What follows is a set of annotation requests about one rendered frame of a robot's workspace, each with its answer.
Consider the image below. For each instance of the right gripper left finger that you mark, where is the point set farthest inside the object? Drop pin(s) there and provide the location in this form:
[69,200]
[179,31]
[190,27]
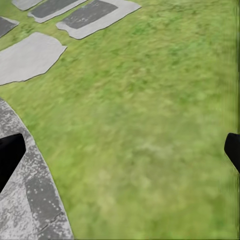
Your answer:
[12,150]

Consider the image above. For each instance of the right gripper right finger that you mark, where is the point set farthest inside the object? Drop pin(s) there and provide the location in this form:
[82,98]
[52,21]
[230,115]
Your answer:
[232,149]

